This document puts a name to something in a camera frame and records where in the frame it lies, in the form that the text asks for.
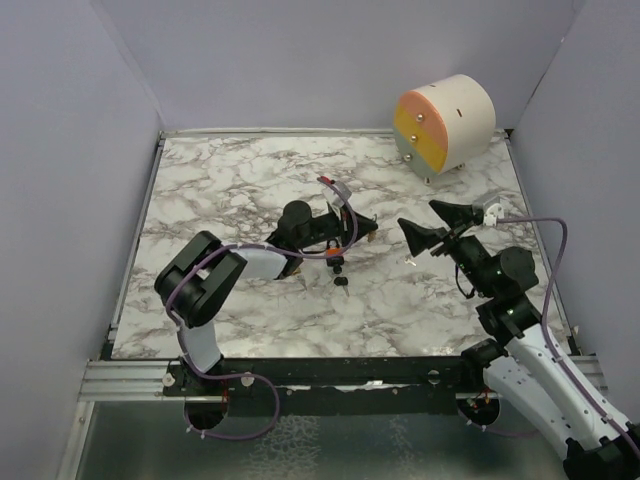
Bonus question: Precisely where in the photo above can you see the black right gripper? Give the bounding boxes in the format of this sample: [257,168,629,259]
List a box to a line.
[399,199,495,297]

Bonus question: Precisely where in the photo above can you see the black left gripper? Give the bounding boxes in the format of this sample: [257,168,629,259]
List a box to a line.
[297,203,378,251]

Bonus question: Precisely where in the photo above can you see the black keys of orange padlock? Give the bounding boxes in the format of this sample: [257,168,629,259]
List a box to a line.
[333,274,350,297]

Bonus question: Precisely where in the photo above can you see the orange black padlock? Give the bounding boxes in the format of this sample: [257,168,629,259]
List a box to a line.
[325,239,345,275]

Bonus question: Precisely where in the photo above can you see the brass long-shackle padlock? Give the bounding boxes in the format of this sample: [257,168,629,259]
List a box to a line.
[367,214,378,243]

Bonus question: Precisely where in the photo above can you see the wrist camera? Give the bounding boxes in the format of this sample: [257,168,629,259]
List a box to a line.
[471,194,505,227]
[318,176,352,210]

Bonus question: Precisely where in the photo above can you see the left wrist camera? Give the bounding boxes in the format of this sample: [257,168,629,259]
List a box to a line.
[318,176,352,210]

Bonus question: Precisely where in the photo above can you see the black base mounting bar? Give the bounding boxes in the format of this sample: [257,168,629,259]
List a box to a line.
[163,339,507,416]

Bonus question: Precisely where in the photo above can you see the aluminium frame rail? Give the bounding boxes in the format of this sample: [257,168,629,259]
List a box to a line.
[78,360,185,402]

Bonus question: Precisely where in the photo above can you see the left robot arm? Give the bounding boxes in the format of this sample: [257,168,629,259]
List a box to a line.
[154,200,378,395]

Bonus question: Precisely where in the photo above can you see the round pastel drawer cabinet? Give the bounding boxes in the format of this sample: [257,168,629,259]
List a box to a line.
[393,74,496,182]

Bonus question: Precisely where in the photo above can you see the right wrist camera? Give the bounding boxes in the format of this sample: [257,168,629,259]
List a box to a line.
[471,194,505,227]

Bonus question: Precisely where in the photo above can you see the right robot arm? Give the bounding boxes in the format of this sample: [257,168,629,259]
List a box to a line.
[398,200,639,479]

